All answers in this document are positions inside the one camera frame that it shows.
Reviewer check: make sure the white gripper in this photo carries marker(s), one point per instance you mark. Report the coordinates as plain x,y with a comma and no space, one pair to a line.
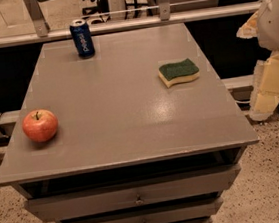
275,28

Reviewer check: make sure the red apple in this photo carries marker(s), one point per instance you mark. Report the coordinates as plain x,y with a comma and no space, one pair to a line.
40,125

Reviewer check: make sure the blue pepsi can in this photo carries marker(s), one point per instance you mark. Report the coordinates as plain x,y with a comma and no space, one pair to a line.
82,38

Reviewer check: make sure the green yellow sponge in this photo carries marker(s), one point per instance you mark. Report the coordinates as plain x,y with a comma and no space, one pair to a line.
178,72

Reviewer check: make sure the middle grey drawer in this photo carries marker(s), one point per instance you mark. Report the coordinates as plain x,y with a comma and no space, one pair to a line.
165,214

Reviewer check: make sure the grey drawer cabinet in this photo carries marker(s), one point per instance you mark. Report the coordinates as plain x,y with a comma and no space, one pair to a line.
119,123

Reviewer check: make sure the top grey drawer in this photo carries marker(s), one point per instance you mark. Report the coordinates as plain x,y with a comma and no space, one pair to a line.
130,195

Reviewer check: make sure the metal window rail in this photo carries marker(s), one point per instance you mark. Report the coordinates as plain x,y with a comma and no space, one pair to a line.
138,23

